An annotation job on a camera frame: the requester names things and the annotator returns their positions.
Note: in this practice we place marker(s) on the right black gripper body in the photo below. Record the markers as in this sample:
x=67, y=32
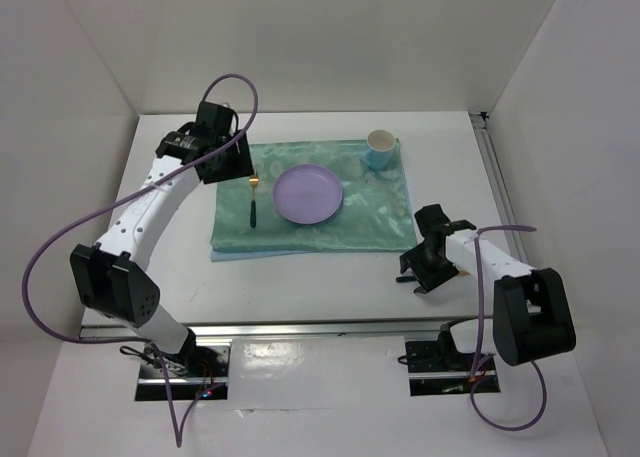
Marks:
x=431, y=266

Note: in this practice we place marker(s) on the aluminium frame rail front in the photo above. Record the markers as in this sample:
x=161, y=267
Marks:
x=402, y=326

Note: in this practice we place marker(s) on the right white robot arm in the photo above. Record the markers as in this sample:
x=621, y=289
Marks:
x=525, y=308

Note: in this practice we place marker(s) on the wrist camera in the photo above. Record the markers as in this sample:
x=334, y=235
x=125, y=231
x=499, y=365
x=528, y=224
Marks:
x=213, y=118
x=430, y=216

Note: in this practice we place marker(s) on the light blue mug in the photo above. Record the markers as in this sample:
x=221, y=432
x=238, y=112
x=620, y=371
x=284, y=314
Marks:
x=380, y=150

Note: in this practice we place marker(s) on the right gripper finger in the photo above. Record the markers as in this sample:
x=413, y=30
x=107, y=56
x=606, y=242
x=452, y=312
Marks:
x=428, y=281
x=412, y=260

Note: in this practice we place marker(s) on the purple plate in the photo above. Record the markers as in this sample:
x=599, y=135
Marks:
x=307, y=194

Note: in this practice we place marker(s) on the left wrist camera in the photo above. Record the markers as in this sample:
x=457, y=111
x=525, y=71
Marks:
x=213, y=118

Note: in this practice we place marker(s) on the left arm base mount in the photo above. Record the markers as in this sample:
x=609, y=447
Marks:
x=210, y=381

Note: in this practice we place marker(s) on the gold fork green handle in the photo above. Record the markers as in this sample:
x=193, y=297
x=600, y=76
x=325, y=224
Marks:
x=254, y=182

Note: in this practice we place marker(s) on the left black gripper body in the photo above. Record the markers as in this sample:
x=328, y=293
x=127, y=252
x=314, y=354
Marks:
x=231, y=164

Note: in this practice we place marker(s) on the teal satin placemat cloth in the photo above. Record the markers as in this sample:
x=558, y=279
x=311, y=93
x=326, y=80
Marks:
x=375, y=214

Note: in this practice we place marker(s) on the gold knife green handle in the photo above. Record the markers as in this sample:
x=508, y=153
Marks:
x=412, y=278

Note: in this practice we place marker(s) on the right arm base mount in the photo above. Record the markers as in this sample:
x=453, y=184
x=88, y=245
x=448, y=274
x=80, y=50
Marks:
x=436, y=368

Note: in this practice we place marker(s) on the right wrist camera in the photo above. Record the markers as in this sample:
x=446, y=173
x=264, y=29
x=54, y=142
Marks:
x=430, y=216

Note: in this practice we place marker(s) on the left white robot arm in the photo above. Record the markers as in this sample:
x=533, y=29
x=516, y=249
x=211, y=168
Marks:
x=111, y=274

